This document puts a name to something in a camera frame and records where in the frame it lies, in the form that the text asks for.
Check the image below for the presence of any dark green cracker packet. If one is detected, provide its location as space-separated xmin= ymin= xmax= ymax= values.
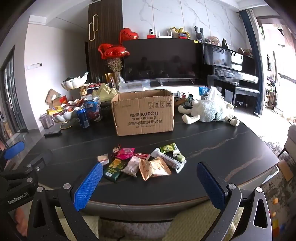
xmin=103 ymin=158 xmax=127 ymax=182

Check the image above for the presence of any long white snack packet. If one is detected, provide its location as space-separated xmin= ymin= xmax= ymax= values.
xmin=151 ymin=148 xmax=185 ymax=173

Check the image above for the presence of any colourful candy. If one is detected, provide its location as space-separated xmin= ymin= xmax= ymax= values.
xmin=112 ymin=145 xmax=121 ymax=155

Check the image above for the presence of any white translucent snack packet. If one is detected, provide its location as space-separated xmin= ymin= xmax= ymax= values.
xmin=121 ymin=156 xmax=140 ymax=177

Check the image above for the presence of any pink snack packet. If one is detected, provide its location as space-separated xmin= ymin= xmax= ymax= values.
xmin=115 ymin=148 xmax=135 ymax=160

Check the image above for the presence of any light green snack packet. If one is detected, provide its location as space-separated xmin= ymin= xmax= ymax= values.
xmin=160 ymin=143 xmax=177 ymax=153

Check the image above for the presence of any orange paper snack bag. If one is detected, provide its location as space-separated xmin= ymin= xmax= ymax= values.
xmin=139 ymin=157 xmax=171 ymax=181

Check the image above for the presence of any red snack packet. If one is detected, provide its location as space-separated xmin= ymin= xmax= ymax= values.
xmin=133 ymin=153 xmax=151 ymax=160

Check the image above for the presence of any small pale green candy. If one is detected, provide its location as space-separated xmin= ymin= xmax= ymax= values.
xmin=177 ymin=154 xmax=186 ymax=163

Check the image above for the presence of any person's left hand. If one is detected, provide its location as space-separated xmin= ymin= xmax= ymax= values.
xmin=15 ymin=207 xmax=28 ymax=237

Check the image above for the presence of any black remote control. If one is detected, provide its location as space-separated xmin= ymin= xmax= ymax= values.
xmin=44 ymin=130 xmax=62 ymax=138

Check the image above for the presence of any white tiered snack tray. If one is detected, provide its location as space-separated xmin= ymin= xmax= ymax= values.
xmin=46 ymin=72 xmax=88 ymax=130

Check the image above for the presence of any yellow snack bag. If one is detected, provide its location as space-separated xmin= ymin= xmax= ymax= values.
xmin=47 ymin=106 xmax=63 ymax=115

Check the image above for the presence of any small cream wrapped snack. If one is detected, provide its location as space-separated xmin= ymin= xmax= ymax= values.
xmin=97 ymin=154 xmax=109 ymax=166

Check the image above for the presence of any blue drink can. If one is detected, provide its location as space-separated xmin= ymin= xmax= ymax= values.
xmin=76 ymin=106 xmax=89 ymax=128

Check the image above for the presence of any blue m&m snack tub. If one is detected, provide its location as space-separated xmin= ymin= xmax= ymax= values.
xmin=84 ymin=97 xmax=101 ymax=121

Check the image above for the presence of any gold pyramid-shaped box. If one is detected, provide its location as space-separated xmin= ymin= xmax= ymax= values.
xmin=92 ymin=83 xmax=117 ymax=102

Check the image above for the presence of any white plush sheep toy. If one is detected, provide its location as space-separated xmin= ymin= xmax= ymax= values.
xmin=178 ymin=98 xmax=240 ymax=126

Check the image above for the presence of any brown cardboard box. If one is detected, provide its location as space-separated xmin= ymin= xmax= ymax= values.
xmin=111 ymin=89 xmax=175 ymax=136

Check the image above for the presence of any black piano bench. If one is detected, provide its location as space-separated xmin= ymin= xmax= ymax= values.
xmin=232 ymin=87 xmax=260 ymax=106

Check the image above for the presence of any blue chip bag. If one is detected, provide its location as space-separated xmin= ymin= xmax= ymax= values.
xmin=199 ymin=86 xmax=210 ymax=96

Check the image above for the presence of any white tv cabinet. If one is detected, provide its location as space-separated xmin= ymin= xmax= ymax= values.
xmin=119 ymin=78 xmax=202 ymax=92

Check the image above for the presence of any dried flower vase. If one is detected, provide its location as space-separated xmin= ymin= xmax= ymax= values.
xmin=107 ymin=58 xmax=122 ymax=90

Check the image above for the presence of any black upright piano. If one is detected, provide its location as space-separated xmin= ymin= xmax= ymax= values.
xmin=202 ymin=44 xmax=259 ymax=102

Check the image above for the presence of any red heart balloon upper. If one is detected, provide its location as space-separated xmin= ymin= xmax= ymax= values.
xmin=119 ymin=28 xmax=139 ymax=45

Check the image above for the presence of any large black television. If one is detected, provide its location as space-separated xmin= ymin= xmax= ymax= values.
xmin=121 ymin=38 xmax=203 ymax=83

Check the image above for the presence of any grey rabbit plush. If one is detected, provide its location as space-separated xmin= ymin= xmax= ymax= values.
xmin=194 ymin=26 xmax=204 ymax=43

